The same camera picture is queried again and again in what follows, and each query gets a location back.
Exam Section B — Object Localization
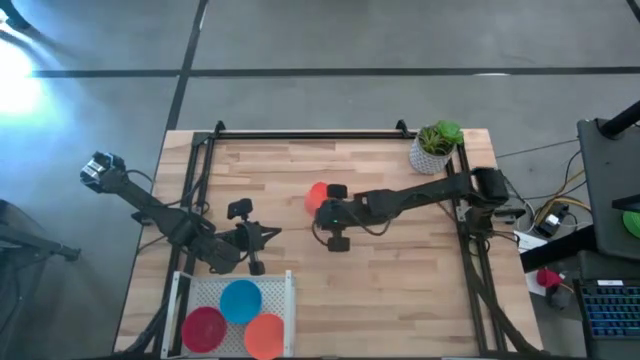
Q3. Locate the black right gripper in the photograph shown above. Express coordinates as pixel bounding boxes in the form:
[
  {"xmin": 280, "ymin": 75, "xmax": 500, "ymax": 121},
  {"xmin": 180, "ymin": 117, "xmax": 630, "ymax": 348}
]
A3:
[{"xmin": 313, "ymin": 183, "xmax": 364, "ymax": 253}]

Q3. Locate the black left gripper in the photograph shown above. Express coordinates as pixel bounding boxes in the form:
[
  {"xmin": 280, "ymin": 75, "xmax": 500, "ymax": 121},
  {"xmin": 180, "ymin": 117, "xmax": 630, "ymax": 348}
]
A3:
[{"xmin": 227, "ymin": 198, "xmax": 283, "ymax": 277}]

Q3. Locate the red plastic mini bowl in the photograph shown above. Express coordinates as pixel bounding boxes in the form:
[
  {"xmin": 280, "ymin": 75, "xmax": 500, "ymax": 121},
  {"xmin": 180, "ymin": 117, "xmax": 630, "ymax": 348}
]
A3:
[
  {"xmin": 180, "ymin": 306, "xmax": 228, "ymax": 354},
  {"xmin": 303, "ymin": 181, "xmax": 330, "ymax": 218}
]

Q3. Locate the blue plastic mini bowl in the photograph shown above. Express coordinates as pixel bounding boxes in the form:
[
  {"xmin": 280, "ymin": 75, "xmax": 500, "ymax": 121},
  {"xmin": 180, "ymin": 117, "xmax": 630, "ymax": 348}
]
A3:
[{"xmin": 219, "ymin": 279, "xmax": 263, "ymax": 325}]

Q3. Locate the orange plastic mini bowl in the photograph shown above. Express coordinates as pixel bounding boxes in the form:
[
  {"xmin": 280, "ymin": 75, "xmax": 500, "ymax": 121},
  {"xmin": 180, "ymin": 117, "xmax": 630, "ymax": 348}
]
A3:
[{"xmin": 243, "ymin": 313, "xmax": 286, "ymax": 360}]

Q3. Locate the white perforated metal tray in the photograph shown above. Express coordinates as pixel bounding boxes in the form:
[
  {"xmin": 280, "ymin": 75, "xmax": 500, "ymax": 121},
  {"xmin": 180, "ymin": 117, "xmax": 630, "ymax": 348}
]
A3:
[{"xmin": 160, "ymin": 269, "xmax": 297, "ymax": 359}]

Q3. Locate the succulent in white patterned pot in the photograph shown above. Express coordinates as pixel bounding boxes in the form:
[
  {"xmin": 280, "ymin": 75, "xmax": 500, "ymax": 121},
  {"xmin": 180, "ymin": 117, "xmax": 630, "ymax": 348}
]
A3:
[{"xmin": 408, "ymin": 119, "xmax": 465, "ymax": 176}]

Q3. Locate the white paper sheet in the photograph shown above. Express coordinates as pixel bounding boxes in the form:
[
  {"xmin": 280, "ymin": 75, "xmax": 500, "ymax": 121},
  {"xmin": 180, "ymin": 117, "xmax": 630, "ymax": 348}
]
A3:
[
  {"xmin": 514, "ymin": 231, "xmax": 549, "ymax": 255},
  {"xmin": 524, "ymin": 269, "xmax": 566, "ymax": 299}
]

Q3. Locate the black tripod stand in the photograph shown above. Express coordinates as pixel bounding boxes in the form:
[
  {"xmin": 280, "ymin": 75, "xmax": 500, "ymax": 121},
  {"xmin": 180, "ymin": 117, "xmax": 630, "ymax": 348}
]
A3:
[{"xmin": 0, "ymin": 198, "xmax": 82, "ymax": 281}]

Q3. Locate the white power adapter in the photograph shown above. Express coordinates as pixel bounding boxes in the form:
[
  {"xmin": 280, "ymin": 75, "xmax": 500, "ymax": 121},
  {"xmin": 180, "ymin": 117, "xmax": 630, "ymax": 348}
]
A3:
[{"xmin": 534, "ymin": 209, "xmax": 569, "ymax": 239}]

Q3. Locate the small red object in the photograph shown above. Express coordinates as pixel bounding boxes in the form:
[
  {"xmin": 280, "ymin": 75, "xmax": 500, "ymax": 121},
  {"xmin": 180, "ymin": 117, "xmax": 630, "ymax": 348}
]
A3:
[{"xmin": 536, "ymin": 267, "xmax": 564, "ymax": 290}]

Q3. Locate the black diagonal beam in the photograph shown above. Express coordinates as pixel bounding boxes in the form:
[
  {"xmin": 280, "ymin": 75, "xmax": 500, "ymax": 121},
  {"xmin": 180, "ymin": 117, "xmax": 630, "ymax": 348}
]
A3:
[{"xmin": 519, "ymin": 224, "xmax": 601, "ymax": 274}]

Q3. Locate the small grey device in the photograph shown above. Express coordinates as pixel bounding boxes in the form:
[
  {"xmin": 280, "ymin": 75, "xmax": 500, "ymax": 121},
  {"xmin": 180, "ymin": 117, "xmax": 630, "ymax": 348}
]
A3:
[{"xmin": 545, "ymin": 287, "xmax": 574, "ymax": 311}]

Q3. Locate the dark grey desk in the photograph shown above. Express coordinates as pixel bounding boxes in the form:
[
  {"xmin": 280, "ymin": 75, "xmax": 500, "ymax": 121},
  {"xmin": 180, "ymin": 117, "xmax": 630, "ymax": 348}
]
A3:
[{"xmin": 576, "ymin": 118, "xmax": 640, "ymax": 262}]

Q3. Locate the black keyboard blue backlight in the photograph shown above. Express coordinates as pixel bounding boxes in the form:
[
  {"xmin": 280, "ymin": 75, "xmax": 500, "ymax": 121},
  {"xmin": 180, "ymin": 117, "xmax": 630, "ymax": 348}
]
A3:
[{"xmin": 573, "ymin": 278, "xmax": 640, "ymax": 343}]

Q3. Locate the green round object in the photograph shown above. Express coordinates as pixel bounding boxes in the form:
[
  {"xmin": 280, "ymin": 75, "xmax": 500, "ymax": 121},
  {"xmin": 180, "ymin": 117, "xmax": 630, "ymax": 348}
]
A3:
[{"xmin": 621, "ymin": 209, "xmax": 640, "ymax": 240}]

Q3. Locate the black pole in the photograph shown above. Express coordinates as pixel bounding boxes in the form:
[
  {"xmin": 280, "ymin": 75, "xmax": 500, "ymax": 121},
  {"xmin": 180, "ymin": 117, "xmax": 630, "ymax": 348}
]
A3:
[{"xmin": 597, "ymin": 99, "xmax": 640, "ymax": 140}]

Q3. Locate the black aluminium table frame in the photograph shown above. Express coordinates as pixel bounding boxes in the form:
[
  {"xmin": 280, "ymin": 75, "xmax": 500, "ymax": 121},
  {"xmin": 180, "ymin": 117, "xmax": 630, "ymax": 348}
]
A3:
[{"xmin": 117, "ymin": 119, "xmax": 541, "ymax": 360}]

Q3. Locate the yellow cable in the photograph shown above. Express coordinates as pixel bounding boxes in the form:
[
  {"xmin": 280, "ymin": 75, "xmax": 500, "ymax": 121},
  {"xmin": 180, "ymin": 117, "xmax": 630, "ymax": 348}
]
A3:
[{"xmin": 544, "ymin": 169, "xmax": 594, "ymax": 214}]

